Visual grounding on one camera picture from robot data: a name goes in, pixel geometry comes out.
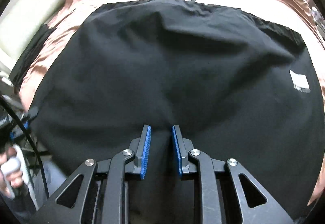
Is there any black cable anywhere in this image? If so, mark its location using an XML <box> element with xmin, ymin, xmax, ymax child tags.
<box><xmin>0</xmin><ymin>94</ymin><xmax>50</xmax><ymax>199</ymax></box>

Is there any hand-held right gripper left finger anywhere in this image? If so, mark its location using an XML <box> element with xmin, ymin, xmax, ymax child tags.
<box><xmin>38</xmin><ymin>124</ymin><xmax>152</xmax><ymax>224</ymax></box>

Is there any black button jacket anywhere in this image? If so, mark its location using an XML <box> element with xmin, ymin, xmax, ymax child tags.
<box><xmin>28</xmin><ymin>0</ymin><xmax>322</xmax><ymax>224</ymax></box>

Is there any cream padded headboard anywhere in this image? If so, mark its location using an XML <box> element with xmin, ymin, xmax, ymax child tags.
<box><xmin>0</xmin><ymin>0</ymin><xmax>84</xmax><ymax>80</ymax></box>

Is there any person's left hand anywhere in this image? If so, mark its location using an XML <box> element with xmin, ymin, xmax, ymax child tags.
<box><xmin>0</xmin><ymin>152</ymin><xmax>26</xmax><ymax>189</ymax></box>

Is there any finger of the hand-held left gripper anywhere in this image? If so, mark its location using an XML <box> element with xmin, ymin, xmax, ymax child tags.
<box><xmin>24</xmin><ymin>108</ymin><xmax>40</xmax><ymax>133</ymax></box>

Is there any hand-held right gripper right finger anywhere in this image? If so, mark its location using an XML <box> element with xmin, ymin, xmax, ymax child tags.
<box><xmin>171</xmin><ymin>125</ymin><xmax>295</xmax><ymax>224</ymax></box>

